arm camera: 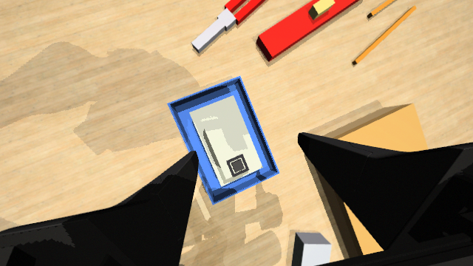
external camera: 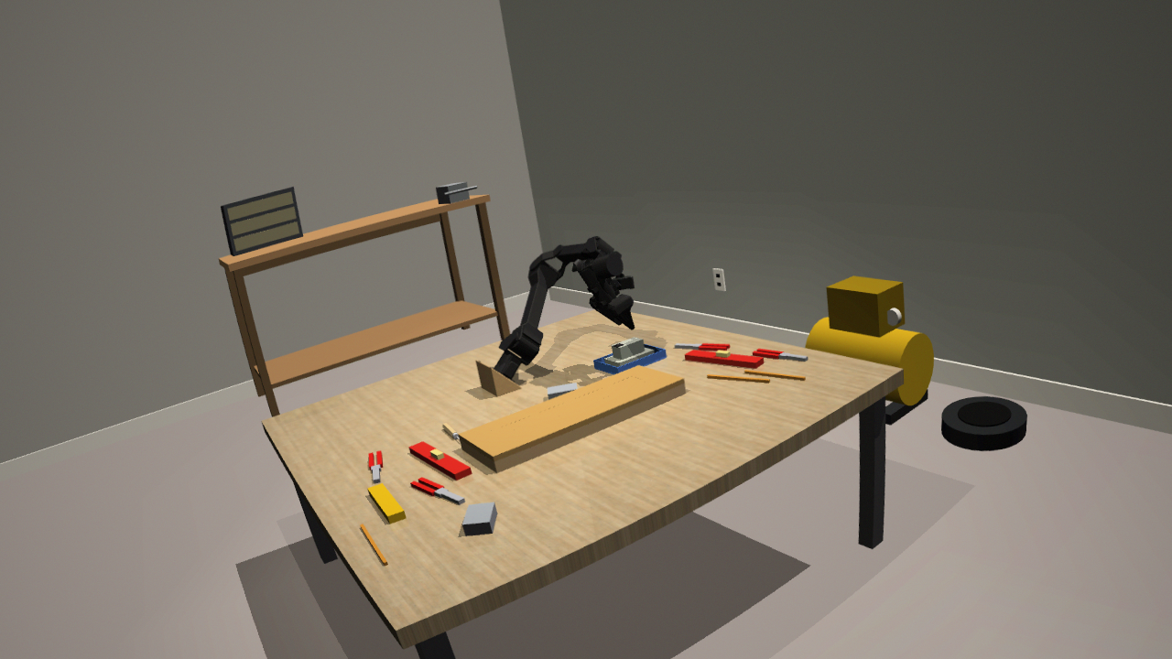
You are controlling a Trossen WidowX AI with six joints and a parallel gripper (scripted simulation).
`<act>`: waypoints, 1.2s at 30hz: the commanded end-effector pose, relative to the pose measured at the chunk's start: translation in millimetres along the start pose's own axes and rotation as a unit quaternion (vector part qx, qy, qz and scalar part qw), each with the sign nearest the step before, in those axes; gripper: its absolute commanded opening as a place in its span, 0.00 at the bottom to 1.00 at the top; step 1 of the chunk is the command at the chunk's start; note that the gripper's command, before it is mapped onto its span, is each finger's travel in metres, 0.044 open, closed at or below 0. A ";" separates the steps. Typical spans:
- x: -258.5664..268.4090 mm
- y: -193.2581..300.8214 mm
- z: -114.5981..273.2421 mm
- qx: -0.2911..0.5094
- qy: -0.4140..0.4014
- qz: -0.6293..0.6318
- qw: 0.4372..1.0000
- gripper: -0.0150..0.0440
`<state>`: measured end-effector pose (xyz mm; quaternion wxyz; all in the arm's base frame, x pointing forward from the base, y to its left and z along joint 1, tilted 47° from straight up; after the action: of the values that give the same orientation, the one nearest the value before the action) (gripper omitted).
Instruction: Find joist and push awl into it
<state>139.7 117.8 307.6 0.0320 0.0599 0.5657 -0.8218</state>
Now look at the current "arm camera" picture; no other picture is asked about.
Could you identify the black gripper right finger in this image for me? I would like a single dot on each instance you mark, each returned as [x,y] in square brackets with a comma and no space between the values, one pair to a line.
[386,190]

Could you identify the blue rectangular tray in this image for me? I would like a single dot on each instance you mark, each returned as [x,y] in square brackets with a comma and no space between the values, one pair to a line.
[180,111]

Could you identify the orange long thin bar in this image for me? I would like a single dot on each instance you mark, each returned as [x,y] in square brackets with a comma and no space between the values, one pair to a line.
[384,35]
[379,8]

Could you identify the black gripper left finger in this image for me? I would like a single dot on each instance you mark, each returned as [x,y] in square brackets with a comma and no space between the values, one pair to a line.
[145,229]

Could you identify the orange panel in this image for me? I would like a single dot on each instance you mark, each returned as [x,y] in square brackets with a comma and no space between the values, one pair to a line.
[394,127]

